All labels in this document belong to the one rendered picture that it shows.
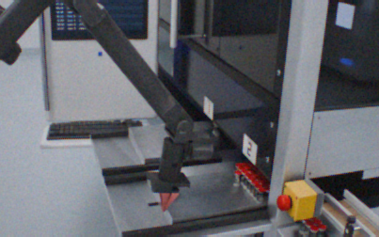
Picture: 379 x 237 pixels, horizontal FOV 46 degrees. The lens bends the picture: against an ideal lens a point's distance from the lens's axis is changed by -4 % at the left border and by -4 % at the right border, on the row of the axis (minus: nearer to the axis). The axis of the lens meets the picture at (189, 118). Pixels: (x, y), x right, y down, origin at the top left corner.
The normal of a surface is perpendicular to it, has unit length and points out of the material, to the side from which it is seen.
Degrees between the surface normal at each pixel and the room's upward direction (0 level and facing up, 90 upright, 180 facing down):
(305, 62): 90
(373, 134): 90
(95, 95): 90
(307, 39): 90
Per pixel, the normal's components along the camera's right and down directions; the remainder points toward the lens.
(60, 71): 0.18, 0.37
